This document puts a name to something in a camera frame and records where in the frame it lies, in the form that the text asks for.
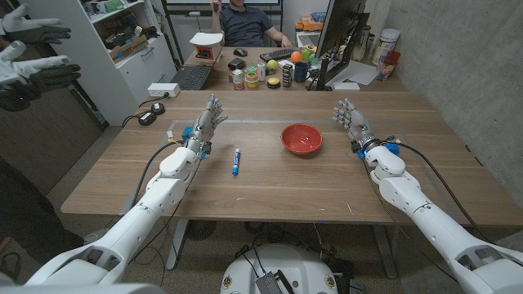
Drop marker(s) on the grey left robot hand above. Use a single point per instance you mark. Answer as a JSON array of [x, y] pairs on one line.
[[203, 128]]

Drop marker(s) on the operator right gloved hand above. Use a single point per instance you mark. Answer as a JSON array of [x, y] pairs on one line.
[[37, 71]]

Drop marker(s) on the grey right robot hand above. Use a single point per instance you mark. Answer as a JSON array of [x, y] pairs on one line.
[[357, 124]]

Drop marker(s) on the operator left gloved hand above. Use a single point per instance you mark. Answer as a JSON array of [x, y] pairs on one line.
[[32, 30]]

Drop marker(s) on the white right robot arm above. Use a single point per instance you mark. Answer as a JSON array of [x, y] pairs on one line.
[[433, 222]]

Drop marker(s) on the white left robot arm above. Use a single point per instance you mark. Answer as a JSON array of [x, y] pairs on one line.
[[139, 224]]

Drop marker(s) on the blue marker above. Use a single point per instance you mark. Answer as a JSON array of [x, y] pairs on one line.
[[236, 162]]

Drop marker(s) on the red bowl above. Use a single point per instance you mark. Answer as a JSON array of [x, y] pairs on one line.
[[301, 139]]

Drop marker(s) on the orange ball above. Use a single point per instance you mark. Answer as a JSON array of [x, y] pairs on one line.
[[296, 56]]

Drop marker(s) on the yellow ball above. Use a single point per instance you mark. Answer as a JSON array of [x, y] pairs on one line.
[[272, 64]]

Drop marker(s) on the small white box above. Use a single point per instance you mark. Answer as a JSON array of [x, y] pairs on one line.
[[346, 86]]

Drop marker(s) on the black power adapter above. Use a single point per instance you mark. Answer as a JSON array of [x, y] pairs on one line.
[[157, 108], [147, 118]]

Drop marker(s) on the white paper sheets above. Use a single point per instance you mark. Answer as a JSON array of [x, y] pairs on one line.
[[359, 73]]

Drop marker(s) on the black laptop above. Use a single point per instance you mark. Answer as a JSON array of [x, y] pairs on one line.
[[192, 77]]

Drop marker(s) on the white power strip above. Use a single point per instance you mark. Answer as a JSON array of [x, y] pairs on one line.
[[163, 90]]

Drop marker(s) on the tin can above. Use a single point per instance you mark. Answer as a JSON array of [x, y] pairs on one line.
[[238, 79]]

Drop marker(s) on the red cup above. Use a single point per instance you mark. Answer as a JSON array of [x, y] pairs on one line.
[[386, 67]]

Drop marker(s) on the colourful tape roll stack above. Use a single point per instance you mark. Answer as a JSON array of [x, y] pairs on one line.
[[252, 80]]

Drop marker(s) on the black pouch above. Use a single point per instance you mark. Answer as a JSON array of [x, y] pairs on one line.
[[236, 64]]

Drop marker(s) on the dark blue mug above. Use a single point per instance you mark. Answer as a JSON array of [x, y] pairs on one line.
[[301, 72]]

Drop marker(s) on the small white bottle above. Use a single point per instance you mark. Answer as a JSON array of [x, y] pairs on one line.
[[261, 72]]

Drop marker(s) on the yellow and black disc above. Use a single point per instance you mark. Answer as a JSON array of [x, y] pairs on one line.
[[274, 83]]

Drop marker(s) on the white canister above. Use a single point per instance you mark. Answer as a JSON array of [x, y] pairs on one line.
[[386, 45]]

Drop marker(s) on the black computer mouse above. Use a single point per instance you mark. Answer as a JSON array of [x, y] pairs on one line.
[[240, 52]]

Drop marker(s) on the black block stack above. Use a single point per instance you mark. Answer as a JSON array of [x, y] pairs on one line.
[[287, 75]]

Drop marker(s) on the white and red box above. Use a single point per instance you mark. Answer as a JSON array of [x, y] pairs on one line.
[[206, 43]]

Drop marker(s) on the white shelf cabinet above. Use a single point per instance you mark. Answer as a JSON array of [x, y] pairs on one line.
[[122, 81]]

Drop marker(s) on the green toy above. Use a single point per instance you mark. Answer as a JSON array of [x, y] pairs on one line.
[[306, 54]]

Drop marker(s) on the cardboard box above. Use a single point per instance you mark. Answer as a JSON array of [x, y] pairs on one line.
[[128, 48]]

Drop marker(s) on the black computer monitor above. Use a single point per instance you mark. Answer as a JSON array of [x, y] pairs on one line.
[[339, 24]]

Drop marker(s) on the black keyboard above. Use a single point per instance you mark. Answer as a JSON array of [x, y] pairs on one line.
[[278, 54]]

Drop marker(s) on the seated person in dark polo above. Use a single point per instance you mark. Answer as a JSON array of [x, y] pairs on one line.
[[245, 24]]

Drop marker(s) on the standing operator in dark clothes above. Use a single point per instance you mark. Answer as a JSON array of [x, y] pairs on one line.
[[24, 216]]

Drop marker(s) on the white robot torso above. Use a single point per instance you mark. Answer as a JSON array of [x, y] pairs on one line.
[[282, 261]]

